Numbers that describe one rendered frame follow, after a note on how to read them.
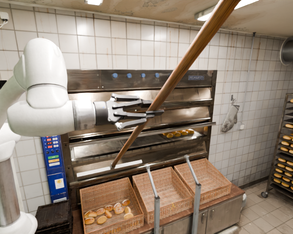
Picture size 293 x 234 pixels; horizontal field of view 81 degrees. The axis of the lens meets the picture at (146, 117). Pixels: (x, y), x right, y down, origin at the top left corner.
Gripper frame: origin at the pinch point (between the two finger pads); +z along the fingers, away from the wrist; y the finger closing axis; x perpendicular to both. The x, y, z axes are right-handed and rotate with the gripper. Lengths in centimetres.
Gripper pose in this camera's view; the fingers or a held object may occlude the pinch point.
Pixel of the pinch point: (152, 108)
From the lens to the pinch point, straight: 61.5
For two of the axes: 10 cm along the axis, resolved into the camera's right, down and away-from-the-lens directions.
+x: 3.2, -4.5, -8.3
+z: 9.1, -1.0, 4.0
